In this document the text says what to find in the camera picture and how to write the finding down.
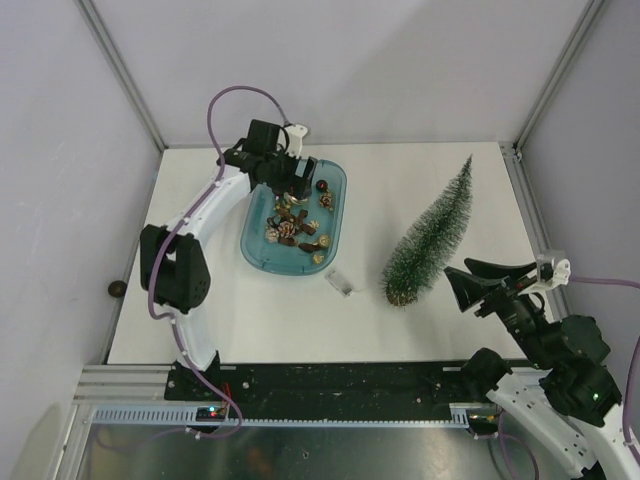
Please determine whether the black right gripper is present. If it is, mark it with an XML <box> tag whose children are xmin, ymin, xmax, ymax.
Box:
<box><xmin>442</xmin><ymin>257</ymin><xmax>554</xmax><ymax>368</ymax></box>

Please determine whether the small green christmas tree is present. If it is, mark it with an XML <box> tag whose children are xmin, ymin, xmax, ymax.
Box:
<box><xmin>381</xmin><ymin>158</ymin><xmax>473</xmax><ymax>307</ymax></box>

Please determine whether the clear battery box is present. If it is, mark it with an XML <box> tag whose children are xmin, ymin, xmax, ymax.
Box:
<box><xmin>325</xmin><ymin>270</ymin><xmax>355</xmax><ymax>298</ymax></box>

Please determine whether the dark brown bauble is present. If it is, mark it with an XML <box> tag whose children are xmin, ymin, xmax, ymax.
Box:
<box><xmin>107</xmin><ymin>280</ymin><xmax>127</xmax><ymax>299</ymax></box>

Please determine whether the brown ribbon bow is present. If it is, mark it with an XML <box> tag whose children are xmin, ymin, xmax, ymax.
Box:
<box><xmin>267</xmin><ymin>210</ymin><xmax>319</xmax><ymax>236</ymax></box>

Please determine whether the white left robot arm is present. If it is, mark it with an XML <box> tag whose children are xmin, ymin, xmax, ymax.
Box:
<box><xmin>140</xmin><ymin>120</ymin><xmax>317</xmax><ymax>400</ymax></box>

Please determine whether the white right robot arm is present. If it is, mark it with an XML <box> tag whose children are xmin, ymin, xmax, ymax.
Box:
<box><xmin>444</xmin><ymin>254</ymin><xmax>639</xmax><ymax>479</ymax></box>

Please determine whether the small dark red bauble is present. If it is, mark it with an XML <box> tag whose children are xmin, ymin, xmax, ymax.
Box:
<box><xmin>316</xmin><ymin>180</ymin><xmax>329</xmax><ymax>193</ymax></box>

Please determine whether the snowy pine cone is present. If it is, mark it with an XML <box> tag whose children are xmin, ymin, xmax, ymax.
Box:
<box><xmin>319</xmin><ymin>191</ymin><xmax>334</xmax><ymax>211</ymax></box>
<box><xmin>265</xmin><ymin>219</ymin><xmax>297</xmax><ymax>246</ymax></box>

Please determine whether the teal plastic tray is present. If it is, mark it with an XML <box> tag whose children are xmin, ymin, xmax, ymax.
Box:
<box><xmin>240</xmin><ymin>160</ymin><xmax>347</xmax><ymax>276</ymax></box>

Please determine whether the gold ribbed small bauble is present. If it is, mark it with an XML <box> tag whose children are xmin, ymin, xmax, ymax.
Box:
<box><xmin>317</xmin><ymin>234</ymin><xmax>331</xmax><ymax>249</ymax></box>

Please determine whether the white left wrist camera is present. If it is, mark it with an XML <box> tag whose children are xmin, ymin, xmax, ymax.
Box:
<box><xmin>282</xmin><ymin>124</ymin><xmax>309</xmax><ymax>158</ymax></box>

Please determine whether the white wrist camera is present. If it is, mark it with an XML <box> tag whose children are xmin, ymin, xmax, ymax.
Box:
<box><xmin>282</xmin><ymin>124</ymin><xmax>309</xmax><ymax>158</ymax></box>
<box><xmin>522</xmin><ymin>250</ymin><xmax>571</xmax><ymax>294</ymax></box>

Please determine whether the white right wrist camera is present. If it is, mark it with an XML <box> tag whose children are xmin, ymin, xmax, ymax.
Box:
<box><xmin>522</xmin><ymin>250</ymin><xmax>571</xmax><ymax>294</ymax></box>

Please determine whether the grey slotted cable duct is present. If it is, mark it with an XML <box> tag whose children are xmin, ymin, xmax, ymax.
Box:
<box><xmin>91</xmin><ymin>403</ymin><xmax>498</xmax><ymax>429</ymax></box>

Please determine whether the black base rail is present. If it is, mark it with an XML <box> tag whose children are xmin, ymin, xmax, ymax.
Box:
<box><xmin>164</xmin><ymin>349</ymin><xmax>524</xmax><ymax>419</ymax></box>

